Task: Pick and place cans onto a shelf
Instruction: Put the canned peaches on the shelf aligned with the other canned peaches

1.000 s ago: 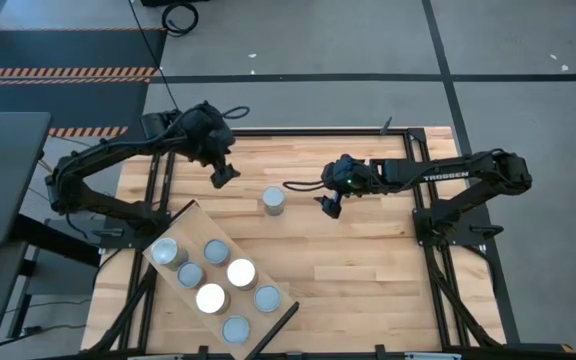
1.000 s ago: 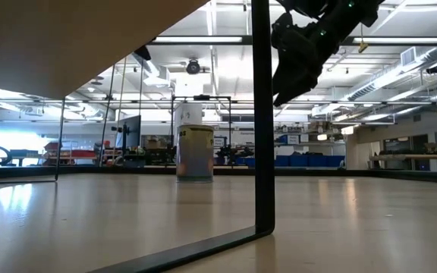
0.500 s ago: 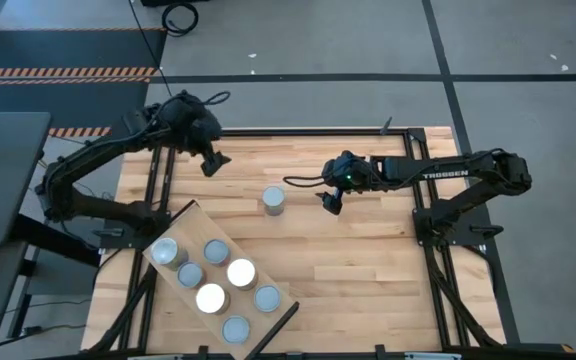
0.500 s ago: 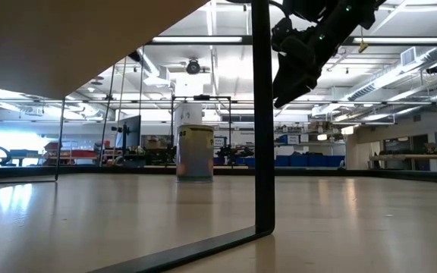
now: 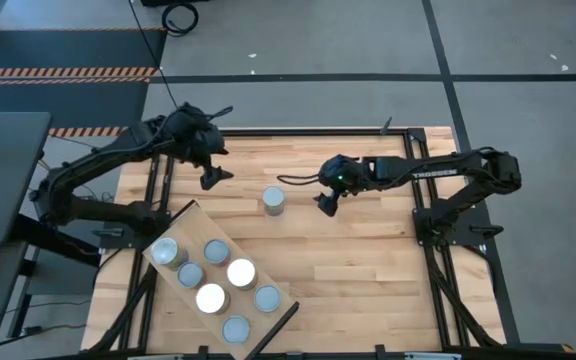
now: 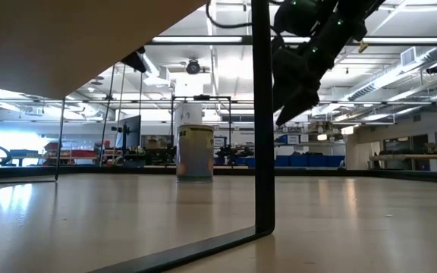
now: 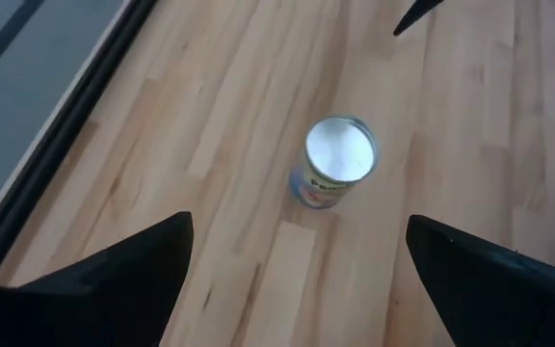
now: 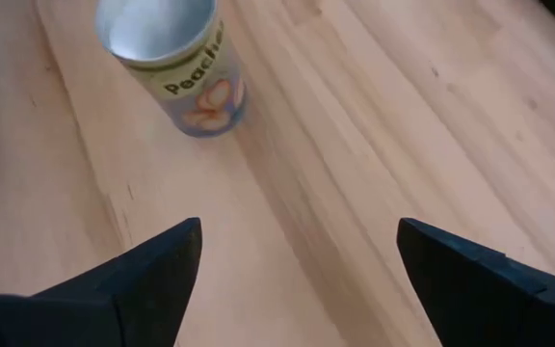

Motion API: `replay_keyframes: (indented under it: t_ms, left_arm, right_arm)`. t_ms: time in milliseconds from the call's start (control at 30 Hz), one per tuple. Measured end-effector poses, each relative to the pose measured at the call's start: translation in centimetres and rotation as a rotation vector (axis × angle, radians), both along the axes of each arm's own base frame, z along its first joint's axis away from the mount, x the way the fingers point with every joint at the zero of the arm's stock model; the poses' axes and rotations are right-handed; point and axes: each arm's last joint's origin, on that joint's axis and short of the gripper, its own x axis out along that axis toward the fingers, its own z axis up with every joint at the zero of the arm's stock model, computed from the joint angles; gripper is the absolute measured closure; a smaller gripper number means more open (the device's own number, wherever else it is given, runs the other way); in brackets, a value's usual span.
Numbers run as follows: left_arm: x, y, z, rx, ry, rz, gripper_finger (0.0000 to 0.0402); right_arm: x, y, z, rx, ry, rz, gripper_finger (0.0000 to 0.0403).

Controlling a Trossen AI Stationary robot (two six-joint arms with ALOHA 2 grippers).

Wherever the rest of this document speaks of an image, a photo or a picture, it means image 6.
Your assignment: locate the white pillar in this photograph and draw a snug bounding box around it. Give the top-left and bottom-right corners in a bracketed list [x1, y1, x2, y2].
[172, 102, 204, 127]

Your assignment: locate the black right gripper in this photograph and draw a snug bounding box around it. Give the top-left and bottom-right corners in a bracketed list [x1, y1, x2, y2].
[272, 47, 335, 127]

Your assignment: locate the long linear ceiling light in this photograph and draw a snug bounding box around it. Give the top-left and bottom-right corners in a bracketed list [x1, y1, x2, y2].
[145, 35, 437, 47]
[66, 99, 437, 107]

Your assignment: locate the silver ventilation duct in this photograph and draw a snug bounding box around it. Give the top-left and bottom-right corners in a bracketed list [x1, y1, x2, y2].
[345, 45, 437, 102]

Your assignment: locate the black looped cable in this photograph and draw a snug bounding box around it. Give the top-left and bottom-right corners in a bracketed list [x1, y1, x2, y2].
[205, 0, 256, 30]

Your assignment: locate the red tool cart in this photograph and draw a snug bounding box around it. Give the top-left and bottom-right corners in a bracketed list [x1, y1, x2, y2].
[42, 141, 99, 167]

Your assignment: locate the round black ceiling fixture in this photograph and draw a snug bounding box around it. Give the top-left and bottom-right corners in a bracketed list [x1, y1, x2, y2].
[185, 58, 202, 76]

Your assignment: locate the black flat monitor on stand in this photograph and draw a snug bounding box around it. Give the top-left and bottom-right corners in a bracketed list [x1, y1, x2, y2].
[115, 115, 143, 151]

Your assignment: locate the peas tin can green label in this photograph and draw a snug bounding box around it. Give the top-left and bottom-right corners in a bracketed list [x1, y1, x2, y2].
[175, 124, 215, 184]

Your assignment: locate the light wooden board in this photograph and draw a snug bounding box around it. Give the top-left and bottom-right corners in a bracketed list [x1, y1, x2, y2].
[0, 0, 276, 273]

